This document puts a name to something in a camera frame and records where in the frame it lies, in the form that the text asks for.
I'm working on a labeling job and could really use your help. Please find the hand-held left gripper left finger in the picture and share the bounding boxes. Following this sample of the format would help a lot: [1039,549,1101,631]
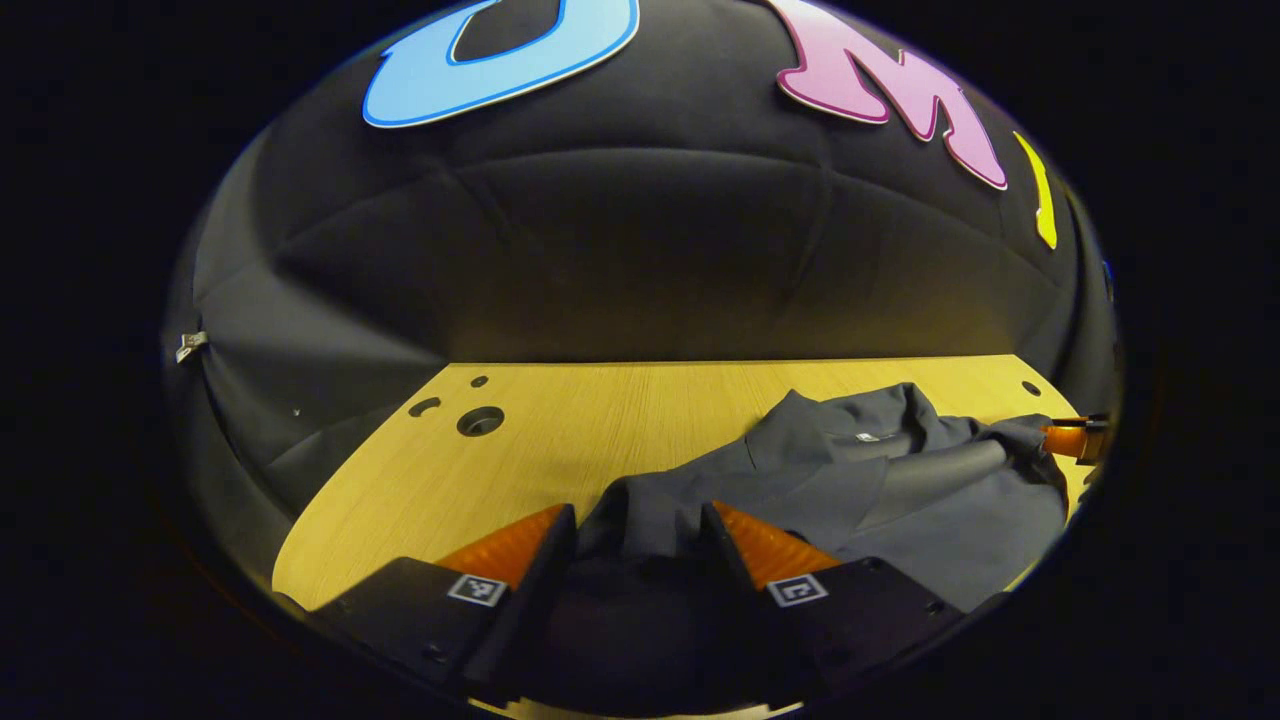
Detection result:
[310,503,578,701]

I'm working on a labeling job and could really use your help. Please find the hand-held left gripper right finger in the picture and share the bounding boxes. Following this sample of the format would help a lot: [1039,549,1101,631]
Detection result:
[700,500,966,693]

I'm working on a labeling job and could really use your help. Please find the grey button-up shirt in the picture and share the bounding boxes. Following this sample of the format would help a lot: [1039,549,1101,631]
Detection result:
[540,383,1073,706]

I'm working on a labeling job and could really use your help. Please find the black backdrop cloth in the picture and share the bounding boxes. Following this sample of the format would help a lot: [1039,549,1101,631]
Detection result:
[160,0,1121,601]

